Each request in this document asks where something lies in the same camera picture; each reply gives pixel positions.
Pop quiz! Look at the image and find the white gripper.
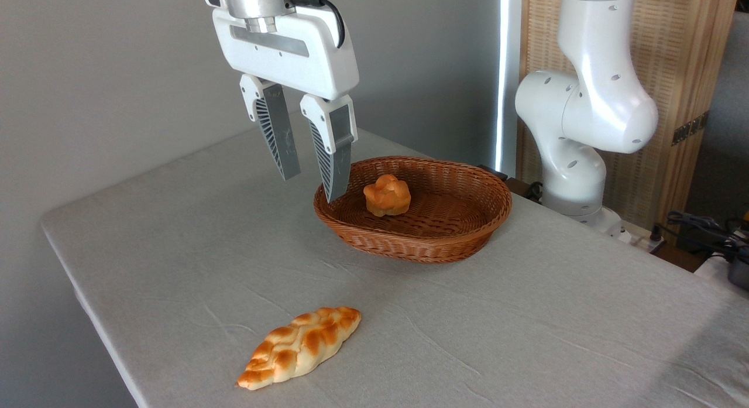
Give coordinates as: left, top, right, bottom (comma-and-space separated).
211, 6, 360, 204

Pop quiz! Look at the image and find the round flower-shaped bread bun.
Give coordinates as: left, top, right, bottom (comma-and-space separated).
363, 174, 412, 218

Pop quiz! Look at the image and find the long braided bread loaf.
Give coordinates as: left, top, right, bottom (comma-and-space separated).
236, 306, 362, 391

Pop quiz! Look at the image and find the brown wicker basket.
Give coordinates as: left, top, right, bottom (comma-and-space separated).
313, 156, 513, 264

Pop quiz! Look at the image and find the black table clamp block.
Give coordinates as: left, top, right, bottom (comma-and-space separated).
477, 164, 545, 203

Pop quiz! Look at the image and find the grey tablecloth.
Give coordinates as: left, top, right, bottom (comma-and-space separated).
40, 109, 749, 408

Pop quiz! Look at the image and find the white power strip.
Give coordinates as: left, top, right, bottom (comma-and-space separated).
611, 221, 668, 252

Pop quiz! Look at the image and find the brass screen hinge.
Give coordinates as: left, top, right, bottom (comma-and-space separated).
671, 111, 710, 146

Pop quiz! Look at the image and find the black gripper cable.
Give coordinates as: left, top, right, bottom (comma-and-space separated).
286, 0, 346, 49

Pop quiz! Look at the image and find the black cable bundle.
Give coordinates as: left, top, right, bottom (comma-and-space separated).
651, 211, 749, 263

